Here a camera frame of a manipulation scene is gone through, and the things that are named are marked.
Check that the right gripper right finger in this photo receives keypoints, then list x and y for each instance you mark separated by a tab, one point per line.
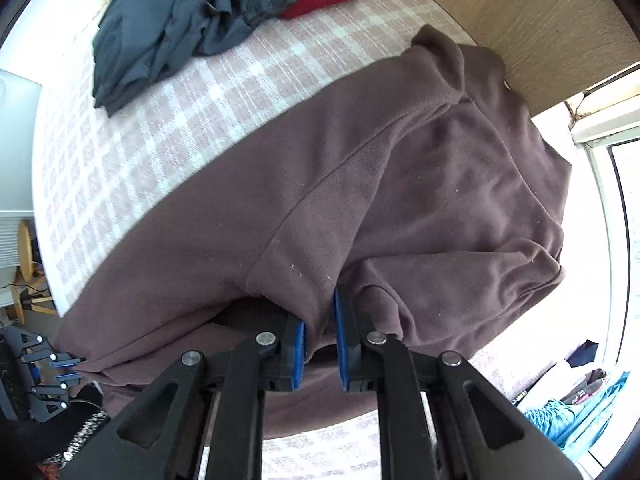
439	417

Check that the folded teal garment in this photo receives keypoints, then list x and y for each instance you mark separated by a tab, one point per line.
574	429

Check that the pink plaid table cloth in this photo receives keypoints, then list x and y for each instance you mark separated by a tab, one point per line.
106	172

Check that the brown fleece garment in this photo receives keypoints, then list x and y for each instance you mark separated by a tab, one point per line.
419	182

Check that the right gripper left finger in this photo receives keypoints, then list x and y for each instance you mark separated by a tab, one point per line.
201	418

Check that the wooden stool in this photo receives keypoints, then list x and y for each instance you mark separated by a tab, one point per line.
30	290

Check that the person's black tweed torso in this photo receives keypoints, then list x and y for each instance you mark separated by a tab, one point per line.
40	450

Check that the dark blue-grey garment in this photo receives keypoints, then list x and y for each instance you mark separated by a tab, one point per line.
142	42

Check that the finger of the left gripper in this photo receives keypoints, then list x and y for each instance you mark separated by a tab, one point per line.
61	385
50	357

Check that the large plywood board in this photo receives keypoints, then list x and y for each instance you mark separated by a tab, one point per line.
553	49

